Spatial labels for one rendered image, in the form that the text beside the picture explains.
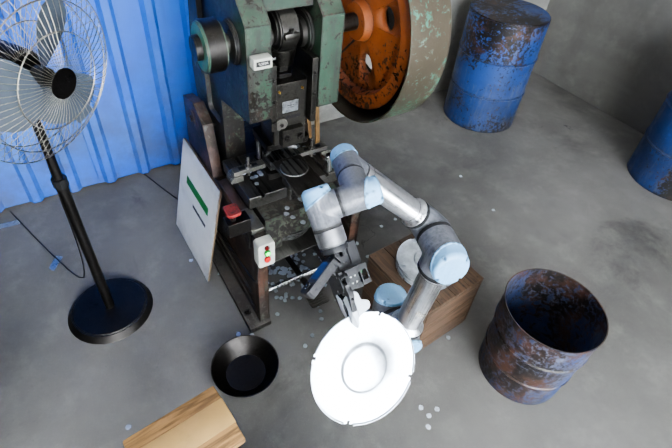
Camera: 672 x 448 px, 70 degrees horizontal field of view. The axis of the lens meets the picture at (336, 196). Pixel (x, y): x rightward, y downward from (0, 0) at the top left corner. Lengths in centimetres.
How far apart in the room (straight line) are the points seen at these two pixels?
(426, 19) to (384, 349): 108
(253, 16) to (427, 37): 59
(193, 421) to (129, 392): 56
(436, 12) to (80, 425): 212
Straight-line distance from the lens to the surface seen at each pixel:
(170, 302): 263
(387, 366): 132
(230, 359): 239
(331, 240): 116
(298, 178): 203
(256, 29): 170
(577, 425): 258
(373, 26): 201
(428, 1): 175
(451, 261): 140
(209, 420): 192
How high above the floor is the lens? 208
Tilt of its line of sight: 42 degrees down
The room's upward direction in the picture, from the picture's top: 6 degrees clockwise
